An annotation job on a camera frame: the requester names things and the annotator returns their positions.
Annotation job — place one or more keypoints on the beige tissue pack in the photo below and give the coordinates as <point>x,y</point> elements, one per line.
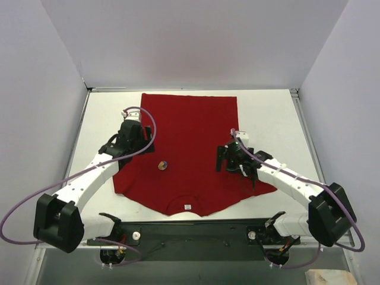
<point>330,277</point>

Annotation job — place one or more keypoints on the round brooch badge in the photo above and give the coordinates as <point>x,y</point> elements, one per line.
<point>163,165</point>

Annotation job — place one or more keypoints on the red t-shirt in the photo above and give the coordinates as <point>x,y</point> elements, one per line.
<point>189,130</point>

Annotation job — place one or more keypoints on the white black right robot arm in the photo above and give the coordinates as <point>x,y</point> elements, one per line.
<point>329,214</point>

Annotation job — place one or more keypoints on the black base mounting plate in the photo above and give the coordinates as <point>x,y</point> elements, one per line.
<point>204,240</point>

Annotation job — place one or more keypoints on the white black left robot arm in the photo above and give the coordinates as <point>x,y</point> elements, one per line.
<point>58,220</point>

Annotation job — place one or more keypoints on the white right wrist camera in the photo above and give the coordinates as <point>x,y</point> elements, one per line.
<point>240,136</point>

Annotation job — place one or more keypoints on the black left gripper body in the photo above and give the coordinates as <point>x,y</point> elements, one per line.
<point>145,139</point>

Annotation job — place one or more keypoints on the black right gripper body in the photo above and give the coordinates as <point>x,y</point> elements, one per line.
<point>224,158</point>

